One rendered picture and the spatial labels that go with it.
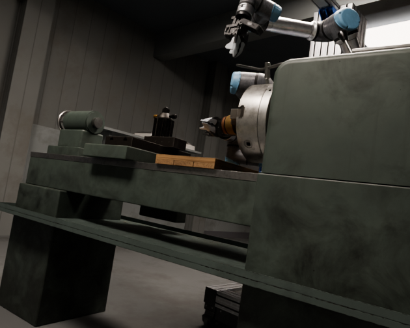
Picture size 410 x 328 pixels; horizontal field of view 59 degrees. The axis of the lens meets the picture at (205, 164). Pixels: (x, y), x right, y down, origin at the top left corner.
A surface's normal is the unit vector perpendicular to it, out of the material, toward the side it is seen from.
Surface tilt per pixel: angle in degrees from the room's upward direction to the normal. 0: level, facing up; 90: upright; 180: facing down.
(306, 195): 90
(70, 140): 90
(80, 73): 90
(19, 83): 90
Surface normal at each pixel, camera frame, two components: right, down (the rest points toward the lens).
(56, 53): 0.73, 0.05
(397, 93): -0.57, -0.15
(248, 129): -0.58, 0.22
